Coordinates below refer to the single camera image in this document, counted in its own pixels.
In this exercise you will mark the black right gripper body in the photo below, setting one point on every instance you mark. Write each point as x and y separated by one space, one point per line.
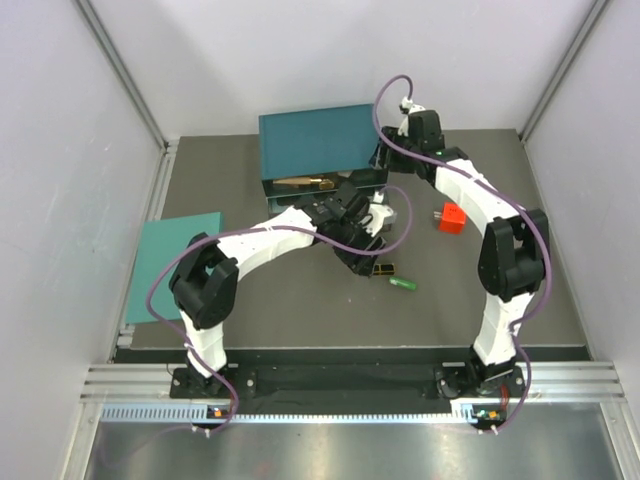
397 161

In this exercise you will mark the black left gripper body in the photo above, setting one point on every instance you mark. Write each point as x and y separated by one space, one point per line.
356 235

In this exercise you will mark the clear acrylic drawer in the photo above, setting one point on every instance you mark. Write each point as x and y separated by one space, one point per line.
278 205

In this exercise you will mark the black gold lipstick horizontal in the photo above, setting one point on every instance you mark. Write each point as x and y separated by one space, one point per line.
387 269

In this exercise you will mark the bright green mascara tube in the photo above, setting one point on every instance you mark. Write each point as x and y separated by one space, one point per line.
402 283

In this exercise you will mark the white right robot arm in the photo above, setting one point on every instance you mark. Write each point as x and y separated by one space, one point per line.
514 252

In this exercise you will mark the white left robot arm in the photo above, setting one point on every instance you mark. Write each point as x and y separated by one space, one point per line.
204 282

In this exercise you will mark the teal drawer organizer box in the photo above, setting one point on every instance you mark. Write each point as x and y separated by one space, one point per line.
333 142

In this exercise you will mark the orange red cube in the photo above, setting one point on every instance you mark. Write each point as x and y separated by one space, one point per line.
450 219

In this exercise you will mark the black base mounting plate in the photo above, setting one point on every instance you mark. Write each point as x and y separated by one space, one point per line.
419 380

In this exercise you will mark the aluminium frame rail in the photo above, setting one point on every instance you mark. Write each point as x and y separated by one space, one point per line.
141 393

